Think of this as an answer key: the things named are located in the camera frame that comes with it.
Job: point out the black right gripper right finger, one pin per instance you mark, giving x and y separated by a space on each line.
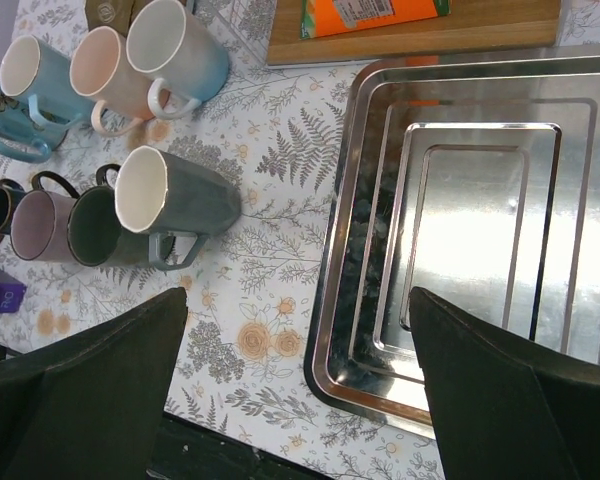
502 406

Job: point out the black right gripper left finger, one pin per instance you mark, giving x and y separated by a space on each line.
89 406

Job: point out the dark green mug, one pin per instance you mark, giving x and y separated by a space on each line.
95 235

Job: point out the mauve purple mug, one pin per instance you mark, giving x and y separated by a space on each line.
39 229

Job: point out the navy blue mug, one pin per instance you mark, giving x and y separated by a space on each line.
11 193

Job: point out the teal grey mug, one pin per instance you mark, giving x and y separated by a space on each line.
161 195

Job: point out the blue mug yellow inside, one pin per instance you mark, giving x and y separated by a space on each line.
21 138

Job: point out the pink mug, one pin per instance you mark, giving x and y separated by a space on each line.
101 72

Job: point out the light blue mug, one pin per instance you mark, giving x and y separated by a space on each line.
37 75

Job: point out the white blue gradient mug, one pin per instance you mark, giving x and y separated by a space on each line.
185 63

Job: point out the steel tray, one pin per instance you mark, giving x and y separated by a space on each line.
477 177

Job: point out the brown snack bag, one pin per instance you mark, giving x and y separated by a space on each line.
116 14

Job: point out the orange green sponge pack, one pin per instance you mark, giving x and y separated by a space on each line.
321 18

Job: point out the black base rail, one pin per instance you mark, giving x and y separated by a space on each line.
185 450

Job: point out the white wire wooden shelf rack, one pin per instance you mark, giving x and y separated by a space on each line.
471 26

